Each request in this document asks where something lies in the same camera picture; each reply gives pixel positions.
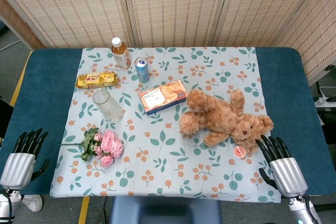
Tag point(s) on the brown teddy bear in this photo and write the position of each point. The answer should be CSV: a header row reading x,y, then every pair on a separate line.
x,y
223,119

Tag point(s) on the orange cookie box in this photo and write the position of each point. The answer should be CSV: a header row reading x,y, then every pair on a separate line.
x,y
162,97

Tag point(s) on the bamboo folding screen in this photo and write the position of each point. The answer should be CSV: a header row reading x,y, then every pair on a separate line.
x,y
168,6

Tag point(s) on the clear glass cup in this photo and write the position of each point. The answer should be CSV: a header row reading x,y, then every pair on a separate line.
x,y
107,106

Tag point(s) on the pink artificial rose bouquet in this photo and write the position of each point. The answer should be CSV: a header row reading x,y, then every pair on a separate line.
x,y
105,145

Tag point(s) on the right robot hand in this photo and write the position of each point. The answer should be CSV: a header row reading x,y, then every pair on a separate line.
x,y
287,175

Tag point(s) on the small orange round tag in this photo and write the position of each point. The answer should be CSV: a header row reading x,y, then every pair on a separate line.
x,y
239,152

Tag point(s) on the amber tea bottle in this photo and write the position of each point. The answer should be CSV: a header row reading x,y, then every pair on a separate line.
x,y
120,54

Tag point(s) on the blue drink can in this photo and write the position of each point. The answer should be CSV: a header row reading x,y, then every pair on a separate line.
x,y
142,70

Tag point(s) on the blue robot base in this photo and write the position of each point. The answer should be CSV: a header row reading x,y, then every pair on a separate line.
x,y
165,211

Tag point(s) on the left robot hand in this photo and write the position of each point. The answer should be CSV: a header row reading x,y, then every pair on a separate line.
x,y
18,166

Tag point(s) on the floral patterned tablecloth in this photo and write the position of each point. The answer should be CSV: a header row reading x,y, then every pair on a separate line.
x,y
168,155

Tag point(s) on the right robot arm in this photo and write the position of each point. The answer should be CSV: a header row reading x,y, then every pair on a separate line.
x,y
302,209

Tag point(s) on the white sneaker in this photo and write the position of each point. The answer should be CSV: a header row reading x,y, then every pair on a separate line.
x,y
32,203

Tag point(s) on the yellow biscuit packet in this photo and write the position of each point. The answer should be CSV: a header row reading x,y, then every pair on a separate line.
x,y
95,80

